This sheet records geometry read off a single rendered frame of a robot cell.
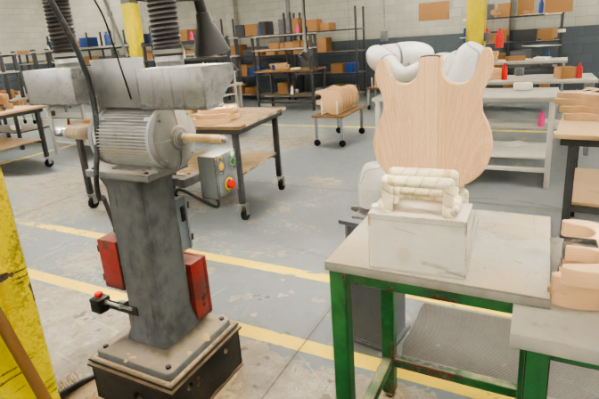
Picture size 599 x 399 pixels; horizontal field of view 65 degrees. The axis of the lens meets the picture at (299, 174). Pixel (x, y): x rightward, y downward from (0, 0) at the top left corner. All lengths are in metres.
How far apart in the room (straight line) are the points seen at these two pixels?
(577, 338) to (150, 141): 1.46
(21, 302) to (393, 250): 0.92
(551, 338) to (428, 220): 0.39
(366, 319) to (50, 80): 1.85
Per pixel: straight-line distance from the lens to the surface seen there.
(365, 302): 2.54
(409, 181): 1.31
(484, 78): 1.42
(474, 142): 1.46
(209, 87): 1.61
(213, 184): 2.13
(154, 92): 1.74
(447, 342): 2.74
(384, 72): 1.46
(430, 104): 1.45
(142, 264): 2.16
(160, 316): 2.24
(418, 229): 1.34
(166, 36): 1.73
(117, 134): 1.98
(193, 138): 1.85
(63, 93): 2.12
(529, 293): 1.37
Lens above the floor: 1.60
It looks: 16 degrees down
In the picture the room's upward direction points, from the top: 4 degrees counter-clockwise
